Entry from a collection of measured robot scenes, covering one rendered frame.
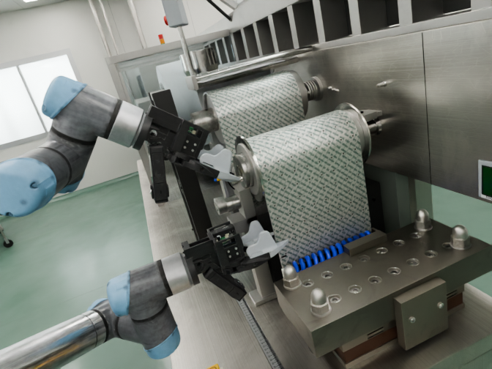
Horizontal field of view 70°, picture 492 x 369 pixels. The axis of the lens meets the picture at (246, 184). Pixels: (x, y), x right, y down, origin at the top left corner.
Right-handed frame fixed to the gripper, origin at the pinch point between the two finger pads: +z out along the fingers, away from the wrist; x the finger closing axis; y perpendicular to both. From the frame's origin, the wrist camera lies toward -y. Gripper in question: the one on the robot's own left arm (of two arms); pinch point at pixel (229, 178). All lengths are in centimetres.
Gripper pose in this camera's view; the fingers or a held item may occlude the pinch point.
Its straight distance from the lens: 72.2
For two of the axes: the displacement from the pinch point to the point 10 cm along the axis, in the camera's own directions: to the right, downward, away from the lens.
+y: 4.1, -9.0, -1.1
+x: -3.2, -2.6, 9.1
